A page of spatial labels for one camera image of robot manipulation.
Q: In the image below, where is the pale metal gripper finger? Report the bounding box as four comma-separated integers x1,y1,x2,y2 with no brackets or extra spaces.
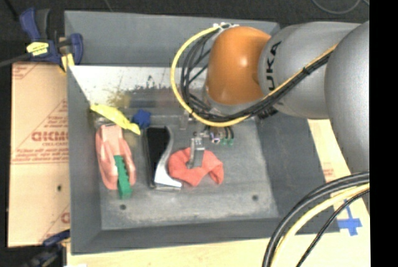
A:
189,137,197,164
195,147,205,169

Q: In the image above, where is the red cloth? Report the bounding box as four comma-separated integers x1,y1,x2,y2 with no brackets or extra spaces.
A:
167,147,224,187

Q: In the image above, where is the black flat block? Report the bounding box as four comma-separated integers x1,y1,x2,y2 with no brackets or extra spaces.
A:
144,126,171,189

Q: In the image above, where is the grey metal bin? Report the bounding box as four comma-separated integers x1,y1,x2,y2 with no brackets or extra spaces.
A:
63,10,340,254

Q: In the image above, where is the small blue toy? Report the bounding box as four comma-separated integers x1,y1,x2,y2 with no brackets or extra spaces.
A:
131,108,152,130

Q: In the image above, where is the green toothed block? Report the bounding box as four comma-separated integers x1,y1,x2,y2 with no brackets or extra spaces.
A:
113,154,133,200

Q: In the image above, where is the yellow crumpled cloth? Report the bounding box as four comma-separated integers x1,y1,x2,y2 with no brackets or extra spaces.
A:
90,103,142,136

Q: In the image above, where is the pink toy shoe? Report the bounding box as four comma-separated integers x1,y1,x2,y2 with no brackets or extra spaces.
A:
95,123,137,191

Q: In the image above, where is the brown cardboard board, red print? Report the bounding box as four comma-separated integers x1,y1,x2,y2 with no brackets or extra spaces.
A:
6,60,354,248

